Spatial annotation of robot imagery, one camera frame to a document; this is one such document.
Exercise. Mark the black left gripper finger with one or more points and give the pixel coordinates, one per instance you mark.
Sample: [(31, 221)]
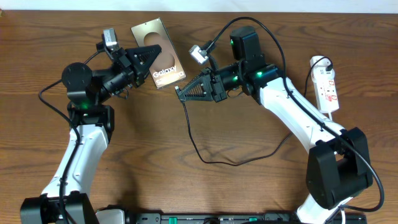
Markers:
[(146, 59), (132, 53)]

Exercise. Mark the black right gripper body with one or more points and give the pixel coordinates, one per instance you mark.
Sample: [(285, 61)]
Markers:
[(227, 80)]

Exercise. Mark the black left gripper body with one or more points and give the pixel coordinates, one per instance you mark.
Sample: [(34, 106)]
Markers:
[(125, 77)]

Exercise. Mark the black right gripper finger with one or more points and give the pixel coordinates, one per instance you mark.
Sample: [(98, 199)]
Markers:
[(200, 84), (197, 93)]

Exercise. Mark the Samsung Galaxy smartphone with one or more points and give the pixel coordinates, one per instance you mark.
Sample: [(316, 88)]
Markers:
[(167, 68)]

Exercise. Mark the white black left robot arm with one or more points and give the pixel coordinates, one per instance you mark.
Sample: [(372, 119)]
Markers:
[(91, 122)]

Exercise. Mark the white power strip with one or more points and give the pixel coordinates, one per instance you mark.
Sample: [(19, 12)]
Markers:
[(323, 78)]

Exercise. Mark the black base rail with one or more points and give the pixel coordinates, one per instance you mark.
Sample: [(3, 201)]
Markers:
[(156, 218)]

